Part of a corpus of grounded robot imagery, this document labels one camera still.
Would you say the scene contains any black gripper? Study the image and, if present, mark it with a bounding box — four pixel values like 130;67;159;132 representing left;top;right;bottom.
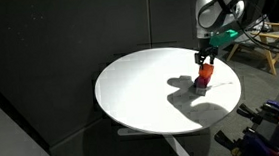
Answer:
193;36;221;68

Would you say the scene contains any white crumpled cloth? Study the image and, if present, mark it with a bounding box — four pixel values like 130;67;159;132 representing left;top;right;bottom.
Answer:
241;13;274;36

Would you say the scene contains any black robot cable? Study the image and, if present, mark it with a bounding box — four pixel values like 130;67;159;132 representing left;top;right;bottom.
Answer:
196;0;279;63

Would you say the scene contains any magenta block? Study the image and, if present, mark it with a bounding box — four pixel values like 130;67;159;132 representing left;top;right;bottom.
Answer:
193;74;212;90

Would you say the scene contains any grey block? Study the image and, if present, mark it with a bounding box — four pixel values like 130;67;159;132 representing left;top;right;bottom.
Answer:
194;85;210;97

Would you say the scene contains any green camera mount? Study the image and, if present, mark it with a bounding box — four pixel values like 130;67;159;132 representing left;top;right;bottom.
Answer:
208;28;241;48

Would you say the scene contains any orange block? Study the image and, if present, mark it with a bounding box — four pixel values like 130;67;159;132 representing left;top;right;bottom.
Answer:
198;62;216;79

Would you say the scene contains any wooden chair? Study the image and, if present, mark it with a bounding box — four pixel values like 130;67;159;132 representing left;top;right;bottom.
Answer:
224;20;279;80

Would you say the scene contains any purple black clamp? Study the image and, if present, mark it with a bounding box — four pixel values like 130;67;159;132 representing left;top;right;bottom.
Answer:
213;124;279;156
236;98;279;129

